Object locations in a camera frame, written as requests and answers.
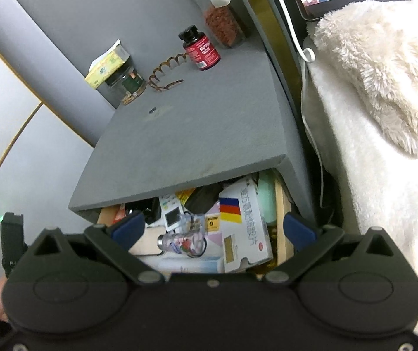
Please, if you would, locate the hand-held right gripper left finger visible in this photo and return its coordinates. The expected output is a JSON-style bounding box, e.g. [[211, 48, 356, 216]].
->
[[26, 212, 165, 286]]

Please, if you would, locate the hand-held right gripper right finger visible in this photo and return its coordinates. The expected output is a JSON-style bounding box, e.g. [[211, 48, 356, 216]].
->
[[265, 213, 398, 285]]

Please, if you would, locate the wooden drawer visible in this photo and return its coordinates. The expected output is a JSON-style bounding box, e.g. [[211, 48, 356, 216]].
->
[[96, 170, 305, 275]]

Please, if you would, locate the beige case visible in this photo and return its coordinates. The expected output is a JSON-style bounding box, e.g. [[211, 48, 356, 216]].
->
[[128, 227, 166, 257]]

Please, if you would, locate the clear candy bottle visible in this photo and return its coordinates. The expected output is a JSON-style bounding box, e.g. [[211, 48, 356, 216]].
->
[[157, 214, 210, 259]]

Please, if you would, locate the white spray can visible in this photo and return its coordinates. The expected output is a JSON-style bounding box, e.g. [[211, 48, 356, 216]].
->
[[136, 257, 225, 275]]

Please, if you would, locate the orange packet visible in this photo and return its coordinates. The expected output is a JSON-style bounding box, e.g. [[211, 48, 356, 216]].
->
[[111, 205, 128, 224]]

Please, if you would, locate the small white screen device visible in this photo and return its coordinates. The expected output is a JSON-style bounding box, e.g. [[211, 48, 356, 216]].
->
[[159, 193, 185, 232]]

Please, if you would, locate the mint green container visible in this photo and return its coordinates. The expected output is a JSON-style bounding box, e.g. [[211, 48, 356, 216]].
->
[[258, 171, 278, 224]]

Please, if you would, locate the white striped medicine box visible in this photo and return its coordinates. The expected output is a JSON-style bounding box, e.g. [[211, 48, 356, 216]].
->
[[218, 178, 274, 273]]

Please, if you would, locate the black pouch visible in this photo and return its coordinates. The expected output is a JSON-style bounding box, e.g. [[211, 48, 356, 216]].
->
[[184, 186, 224, 215]]

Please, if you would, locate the yellow pink small box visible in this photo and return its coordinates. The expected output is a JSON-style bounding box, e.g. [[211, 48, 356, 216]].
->
[[205, 201, 223, 233]]

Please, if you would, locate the grey nightstand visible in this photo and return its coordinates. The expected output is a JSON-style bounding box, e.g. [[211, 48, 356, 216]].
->
[[68, 0, 319, 227]]

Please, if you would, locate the glass jar of nuts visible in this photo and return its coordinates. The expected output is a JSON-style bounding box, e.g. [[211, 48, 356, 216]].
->
[[106, 63, 147, 106]]

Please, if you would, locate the brown spiral hair clip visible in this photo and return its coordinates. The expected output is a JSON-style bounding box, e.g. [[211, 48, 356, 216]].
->
[[147, 54, 188, 92]]

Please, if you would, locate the yellow tissue box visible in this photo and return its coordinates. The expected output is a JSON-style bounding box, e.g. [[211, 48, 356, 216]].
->
[[84, 39, 129, 89]]

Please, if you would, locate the white fluffy blanket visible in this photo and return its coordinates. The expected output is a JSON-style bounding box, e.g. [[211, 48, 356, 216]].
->
[[312, 0, 418, 162]]

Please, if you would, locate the red supplement bottle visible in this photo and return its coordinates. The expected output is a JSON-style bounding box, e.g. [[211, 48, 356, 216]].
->
[[178, 24, 222, 72]]

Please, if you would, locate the clear container of red berries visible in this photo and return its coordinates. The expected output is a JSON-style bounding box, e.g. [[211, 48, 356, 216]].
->
[[184, 0, 247, 49]]

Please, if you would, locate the white cable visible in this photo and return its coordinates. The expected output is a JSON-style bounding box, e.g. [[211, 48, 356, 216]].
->
[[267, 0, 321, 161]]

